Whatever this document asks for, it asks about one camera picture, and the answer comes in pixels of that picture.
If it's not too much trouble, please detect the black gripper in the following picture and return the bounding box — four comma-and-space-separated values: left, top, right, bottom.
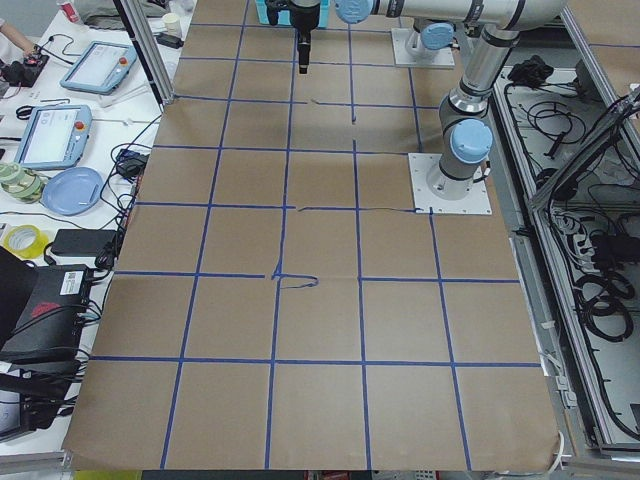
289, 0, 321, 75

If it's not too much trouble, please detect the light blue plastic bin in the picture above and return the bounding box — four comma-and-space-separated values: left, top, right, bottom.
254, 0, 333, 29

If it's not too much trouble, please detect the white paper cup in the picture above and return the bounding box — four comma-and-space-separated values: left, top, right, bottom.
162, 12, 182, 38

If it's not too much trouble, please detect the upper teach pendant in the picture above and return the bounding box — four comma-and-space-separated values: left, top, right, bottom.
59, 41, 138, 95

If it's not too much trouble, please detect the teach pendant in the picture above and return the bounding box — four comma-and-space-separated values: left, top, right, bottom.
14, 105, 93, 170
59, 41, 138, 95

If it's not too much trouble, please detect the lower teach pendant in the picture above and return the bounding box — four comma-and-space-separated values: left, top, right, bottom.
14, 105, 93, 170

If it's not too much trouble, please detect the brown paper table cover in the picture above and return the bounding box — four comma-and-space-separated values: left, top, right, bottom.
64, 1, 558, 471

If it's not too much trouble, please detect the blue plastic plate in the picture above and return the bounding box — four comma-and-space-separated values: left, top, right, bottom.
41, 167, 104, 216

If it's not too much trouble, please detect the black power adapter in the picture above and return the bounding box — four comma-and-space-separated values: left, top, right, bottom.
50, 229, 116, 257

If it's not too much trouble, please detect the green tape rolls stack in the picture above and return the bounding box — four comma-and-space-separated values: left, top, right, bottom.
1, 162, 48, 204

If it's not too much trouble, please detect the yellow tape roll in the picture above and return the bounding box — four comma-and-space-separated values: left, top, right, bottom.
3, 225, 49, 260

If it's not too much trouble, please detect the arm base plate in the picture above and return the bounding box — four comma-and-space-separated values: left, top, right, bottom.
408, 153, 492, 215
391, 28, 455, 70

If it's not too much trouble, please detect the aluminium frame post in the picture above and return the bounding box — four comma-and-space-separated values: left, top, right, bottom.
114, 0, 174, 106

